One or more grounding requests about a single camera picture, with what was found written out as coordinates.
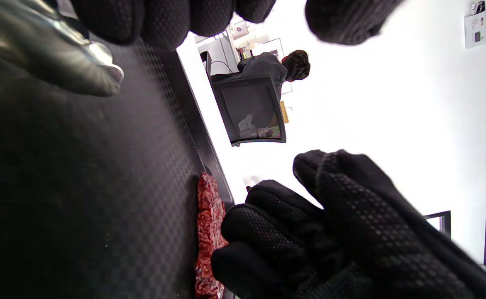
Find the person's right hand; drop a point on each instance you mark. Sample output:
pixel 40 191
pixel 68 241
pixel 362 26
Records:
pixel 350 241

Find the white emergency wall light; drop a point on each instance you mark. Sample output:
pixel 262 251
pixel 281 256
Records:
pixel 475 29

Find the person's left hand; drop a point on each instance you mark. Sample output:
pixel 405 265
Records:
pixel 164 20

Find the silver kitchen tongs red tip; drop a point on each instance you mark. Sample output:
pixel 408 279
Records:
pixel 97 54

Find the white lab machine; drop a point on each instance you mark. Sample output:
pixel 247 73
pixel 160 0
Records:
pixel 242 31

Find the black plastic tray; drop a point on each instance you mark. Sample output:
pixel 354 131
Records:
pixel 101 187

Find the black mesh office chair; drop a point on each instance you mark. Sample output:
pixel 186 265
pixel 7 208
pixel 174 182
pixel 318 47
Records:
pixel 251 108

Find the red raw steak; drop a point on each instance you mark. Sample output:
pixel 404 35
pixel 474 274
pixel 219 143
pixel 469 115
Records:
pixel 207 216

